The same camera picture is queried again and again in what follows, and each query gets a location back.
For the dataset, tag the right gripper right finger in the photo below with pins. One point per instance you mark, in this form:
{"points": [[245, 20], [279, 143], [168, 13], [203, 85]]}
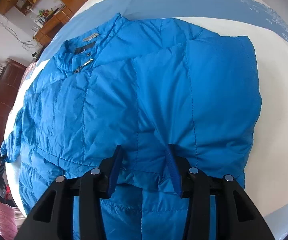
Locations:
{"points": [[221, 201]]}

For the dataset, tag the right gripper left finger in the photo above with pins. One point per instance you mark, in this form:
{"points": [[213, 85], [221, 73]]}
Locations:
{"points": [[52, 215]]}

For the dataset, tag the blue quilted puffer jacket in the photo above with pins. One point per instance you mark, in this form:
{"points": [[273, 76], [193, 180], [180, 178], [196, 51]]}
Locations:
{"points": [[141, 84]]}

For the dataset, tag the blue and white bed blanket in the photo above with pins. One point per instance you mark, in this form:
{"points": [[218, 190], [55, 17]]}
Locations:
{"points": [[266, 170]]}

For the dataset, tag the dark wooden headboard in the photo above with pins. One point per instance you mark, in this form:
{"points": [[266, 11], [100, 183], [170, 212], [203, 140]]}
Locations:
{"points": [[9, 85]]}

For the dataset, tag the wooden desk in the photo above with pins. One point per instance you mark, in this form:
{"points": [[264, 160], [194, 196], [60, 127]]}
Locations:
{"points": [[52, 26]]}

